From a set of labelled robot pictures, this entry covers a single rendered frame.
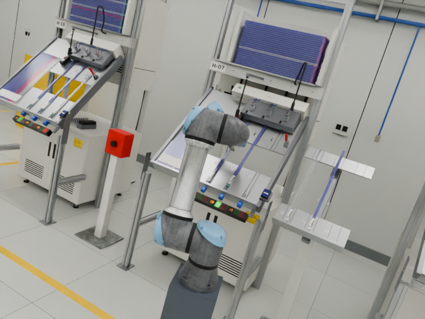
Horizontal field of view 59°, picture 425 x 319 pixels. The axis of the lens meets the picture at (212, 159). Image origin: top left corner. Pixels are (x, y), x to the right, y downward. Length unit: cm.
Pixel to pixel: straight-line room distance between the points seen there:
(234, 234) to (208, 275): 99
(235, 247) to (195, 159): 114
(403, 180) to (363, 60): 115
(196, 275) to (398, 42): 295
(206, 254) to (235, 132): 45
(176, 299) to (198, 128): 62
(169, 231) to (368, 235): 280
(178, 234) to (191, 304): 26
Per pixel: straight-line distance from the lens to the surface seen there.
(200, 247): 137
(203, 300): 143
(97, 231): 277
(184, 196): 137
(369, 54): 381
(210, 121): 136
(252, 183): 204
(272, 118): 227
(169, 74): 445
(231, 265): 247
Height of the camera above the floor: 133
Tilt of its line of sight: 13 degrees down
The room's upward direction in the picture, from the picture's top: 15 degrees clockwise
